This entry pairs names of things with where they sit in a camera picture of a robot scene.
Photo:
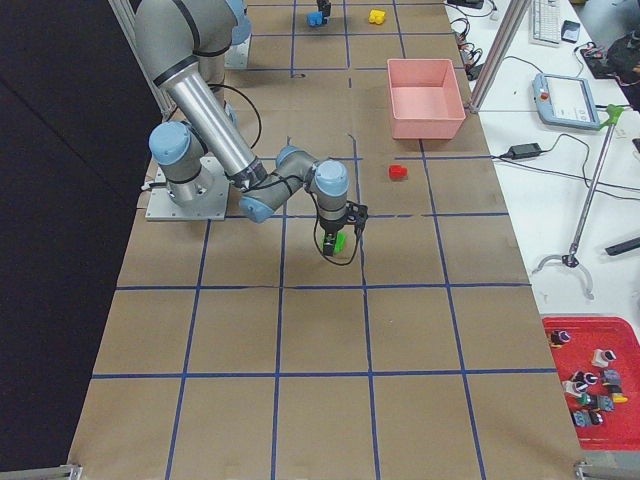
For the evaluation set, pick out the teach pendant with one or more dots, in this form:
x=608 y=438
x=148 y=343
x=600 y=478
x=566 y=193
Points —
x=565 y=101

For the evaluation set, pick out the yellow toy block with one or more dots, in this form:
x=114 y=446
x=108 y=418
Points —
x=377 y=16

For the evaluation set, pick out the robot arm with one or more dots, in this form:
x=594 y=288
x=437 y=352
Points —
x=171 y=39

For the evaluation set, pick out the red toy block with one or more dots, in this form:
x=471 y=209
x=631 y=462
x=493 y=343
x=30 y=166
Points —
x=397 y=172

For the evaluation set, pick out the pink plastic box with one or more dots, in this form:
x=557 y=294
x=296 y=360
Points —
x=425 y=101

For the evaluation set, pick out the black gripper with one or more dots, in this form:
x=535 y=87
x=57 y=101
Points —
x=331 y=227

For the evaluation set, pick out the black power adapter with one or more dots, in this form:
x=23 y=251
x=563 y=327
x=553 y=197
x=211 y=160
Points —
x=523 y=151

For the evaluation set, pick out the blue toy block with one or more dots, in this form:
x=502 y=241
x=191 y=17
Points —
x=315 y=19

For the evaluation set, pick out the white keyboard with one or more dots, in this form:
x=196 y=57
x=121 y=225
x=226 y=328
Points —
x=544 y=28

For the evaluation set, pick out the red parts tray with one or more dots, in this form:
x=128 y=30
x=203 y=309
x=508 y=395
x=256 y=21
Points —
x=597 y=361

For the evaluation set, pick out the green toy block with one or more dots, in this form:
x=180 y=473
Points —
x=340 y=242

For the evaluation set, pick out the metal grabber stick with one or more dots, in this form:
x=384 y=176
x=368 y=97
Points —
x=570 y=260

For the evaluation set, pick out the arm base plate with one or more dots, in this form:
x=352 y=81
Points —
x=204 y=199
x=237 y=56

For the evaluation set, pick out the aluminium frame leg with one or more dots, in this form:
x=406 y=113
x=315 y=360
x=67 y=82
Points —
x=510 y=24

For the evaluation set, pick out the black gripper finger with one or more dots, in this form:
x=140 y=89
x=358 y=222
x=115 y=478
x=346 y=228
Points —
x=323 y=11

